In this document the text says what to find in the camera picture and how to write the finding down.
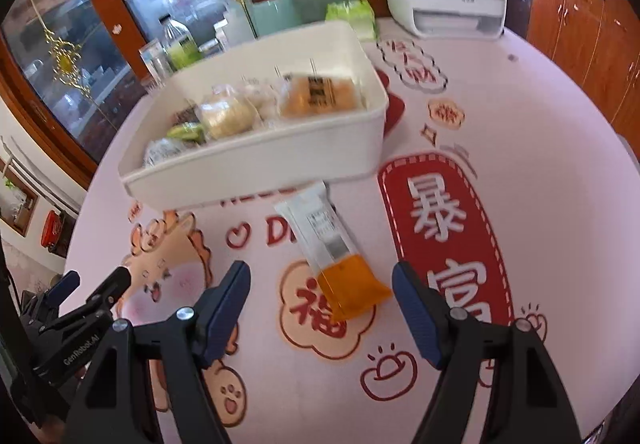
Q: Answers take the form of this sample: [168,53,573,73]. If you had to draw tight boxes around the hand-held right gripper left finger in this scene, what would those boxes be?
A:
[65,260,252,444]

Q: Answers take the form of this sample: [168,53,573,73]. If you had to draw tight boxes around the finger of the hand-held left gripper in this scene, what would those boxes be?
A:
[50,267,133,328]
[20,271,81,326]

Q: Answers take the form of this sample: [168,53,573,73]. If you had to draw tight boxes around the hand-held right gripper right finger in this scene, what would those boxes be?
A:
[391,260,584,444]

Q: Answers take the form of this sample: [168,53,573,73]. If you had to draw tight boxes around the white orange bar packet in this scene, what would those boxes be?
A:
[274,181,393,323]

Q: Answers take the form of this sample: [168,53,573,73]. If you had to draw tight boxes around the translucent white snack packet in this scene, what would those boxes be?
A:
[144,138,185,168]

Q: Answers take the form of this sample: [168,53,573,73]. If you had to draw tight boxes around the white plastic bin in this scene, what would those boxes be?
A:
[118,20,391,211]

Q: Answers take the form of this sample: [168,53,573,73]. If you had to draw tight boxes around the green snack packet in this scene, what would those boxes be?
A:
[167,121,207,143]

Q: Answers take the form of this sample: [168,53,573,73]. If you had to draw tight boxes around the brown cake snack packet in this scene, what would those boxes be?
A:
[172,105,201,125]

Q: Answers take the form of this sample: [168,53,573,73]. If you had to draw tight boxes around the clear rice cracker packet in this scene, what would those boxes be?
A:
[240,78,283,117]
[196,84,257,141]

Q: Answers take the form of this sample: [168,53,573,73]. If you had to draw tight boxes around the orange pastry clear packet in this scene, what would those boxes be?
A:
[276,72,360,120]

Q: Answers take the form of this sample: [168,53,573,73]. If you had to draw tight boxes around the clear glass cup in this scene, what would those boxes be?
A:
[139,40,173,87]

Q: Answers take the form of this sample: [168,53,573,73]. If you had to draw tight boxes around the green label plastic bottle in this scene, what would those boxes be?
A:
[159,14,201,70]

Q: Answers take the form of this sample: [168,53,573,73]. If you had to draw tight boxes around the mint green canister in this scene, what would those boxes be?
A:
[250,0,301,37]

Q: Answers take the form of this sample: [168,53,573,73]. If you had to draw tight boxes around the green tissue pack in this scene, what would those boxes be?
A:
[325,0,378,42]

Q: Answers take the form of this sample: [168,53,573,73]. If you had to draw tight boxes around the brown wooden cabinets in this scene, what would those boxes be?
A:
[527,0,640,145]

